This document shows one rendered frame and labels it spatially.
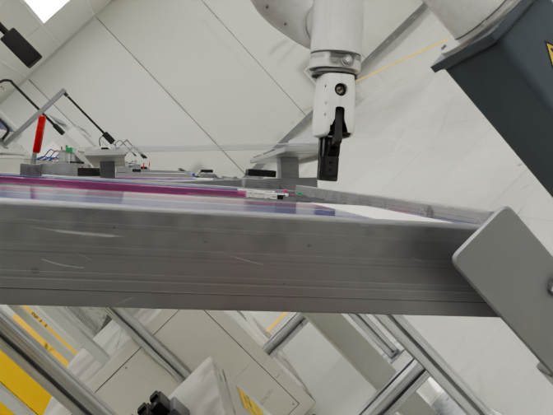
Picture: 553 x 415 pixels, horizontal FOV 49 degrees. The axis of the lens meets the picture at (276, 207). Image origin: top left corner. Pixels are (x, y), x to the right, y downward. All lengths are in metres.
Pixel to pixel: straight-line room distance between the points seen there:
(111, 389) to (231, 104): 6.89
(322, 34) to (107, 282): 0.70
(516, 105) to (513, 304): 0.87
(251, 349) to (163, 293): 1.55
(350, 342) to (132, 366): 0.77
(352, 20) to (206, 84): 7.59
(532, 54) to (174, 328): 1.24
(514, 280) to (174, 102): 8.19
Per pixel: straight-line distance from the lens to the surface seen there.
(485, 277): 0.39
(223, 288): 0.39
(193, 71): 8.58
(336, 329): 1.38
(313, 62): 1.01
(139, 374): 1.93
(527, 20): 1.22
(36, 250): 0.39
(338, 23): 1.00
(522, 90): 1.21
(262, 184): 1.07
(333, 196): 0.84
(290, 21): 1.09
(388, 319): 1.19
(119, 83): 8.56
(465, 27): 1.22
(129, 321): 1.84
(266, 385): 1.97
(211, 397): 0.96
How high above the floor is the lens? 0.91
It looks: 10 degrees down
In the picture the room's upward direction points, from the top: 43 degrees counter-clockwise
